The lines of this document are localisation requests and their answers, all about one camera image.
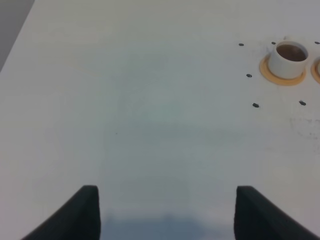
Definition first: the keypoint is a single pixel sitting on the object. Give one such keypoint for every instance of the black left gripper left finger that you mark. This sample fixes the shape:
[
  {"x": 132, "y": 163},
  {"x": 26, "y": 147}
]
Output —
[{"x": 78, "y": 219}]

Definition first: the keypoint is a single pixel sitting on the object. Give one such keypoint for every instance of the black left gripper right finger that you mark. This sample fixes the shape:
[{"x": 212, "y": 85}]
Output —
[{"x": 257, "y": 218}]

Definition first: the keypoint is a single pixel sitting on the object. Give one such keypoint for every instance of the white teacup left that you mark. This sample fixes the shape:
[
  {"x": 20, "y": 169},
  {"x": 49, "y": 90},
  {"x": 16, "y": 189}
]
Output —
[{"x": 288, "y": 59}]

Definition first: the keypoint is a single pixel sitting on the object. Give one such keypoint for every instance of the orange saucer right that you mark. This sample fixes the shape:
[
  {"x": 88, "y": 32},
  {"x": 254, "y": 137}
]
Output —
[{"x": 315, "y": 70}]

